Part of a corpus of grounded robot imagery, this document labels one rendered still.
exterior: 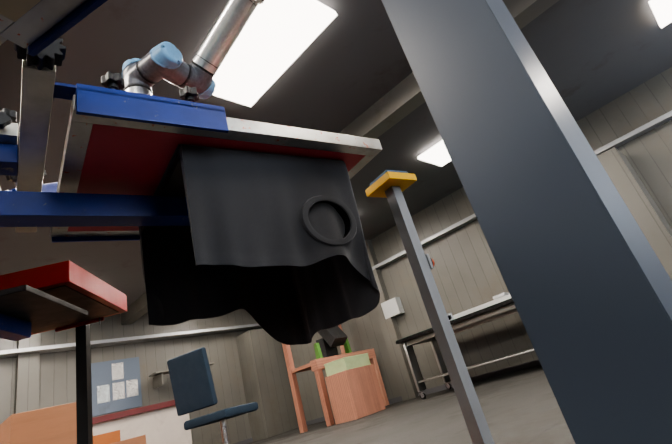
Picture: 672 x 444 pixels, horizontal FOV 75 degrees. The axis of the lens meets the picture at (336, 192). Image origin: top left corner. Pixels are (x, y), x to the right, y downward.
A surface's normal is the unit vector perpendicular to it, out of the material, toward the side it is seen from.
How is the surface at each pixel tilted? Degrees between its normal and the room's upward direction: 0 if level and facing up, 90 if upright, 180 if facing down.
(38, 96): 180
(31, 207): 90
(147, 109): 90
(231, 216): 95
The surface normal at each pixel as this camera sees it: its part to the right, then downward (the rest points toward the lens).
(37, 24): 0.25, 0.87
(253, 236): 0.59, -0.41
